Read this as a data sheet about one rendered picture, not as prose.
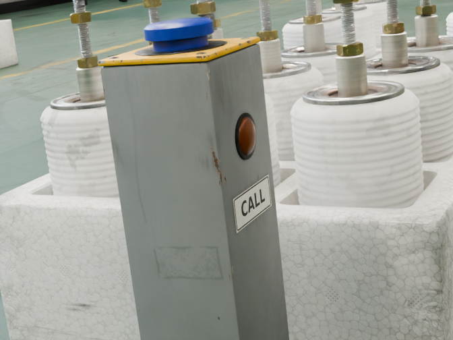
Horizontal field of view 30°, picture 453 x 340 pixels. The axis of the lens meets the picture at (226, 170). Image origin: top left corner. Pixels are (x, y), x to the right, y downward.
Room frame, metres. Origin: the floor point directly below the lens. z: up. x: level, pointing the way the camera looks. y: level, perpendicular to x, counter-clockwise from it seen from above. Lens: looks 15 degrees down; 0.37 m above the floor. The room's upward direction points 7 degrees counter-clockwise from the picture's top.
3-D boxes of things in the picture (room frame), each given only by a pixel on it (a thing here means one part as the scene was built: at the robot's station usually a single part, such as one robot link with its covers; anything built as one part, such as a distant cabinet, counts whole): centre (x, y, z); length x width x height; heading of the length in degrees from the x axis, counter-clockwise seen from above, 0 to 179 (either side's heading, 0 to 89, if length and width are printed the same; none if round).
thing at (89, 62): (0.73, 0.11, 0.29); 0.02 x 0.02 x 0.01; 63
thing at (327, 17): (1.22, -0.15, 0.25); 0.08 x 0.08 x 0.01
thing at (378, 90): (0.62, -0.10, 0.25); 0.08 x 0.08 x 0.01
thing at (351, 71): (0.62, -0.10, 0.26); 0.02 x 0.02 x 0.03
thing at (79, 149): (0.73, 0.11, 0.16); 0.10 x 0.10 x 0.18
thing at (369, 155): (0.62, -0.10, 0.16); 0.10 x 0.10 x 0.18
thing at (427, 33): (0.83, -0.21, 0.26); 0.02 x 0.02 x 0.03
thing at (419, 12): (0.83, -0.21, 0.29); 0.02 x 0.02 x 0.01; 53
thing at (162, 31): (0.49, 0.02, 0.32); 0.04 x 0.04 x 0.02
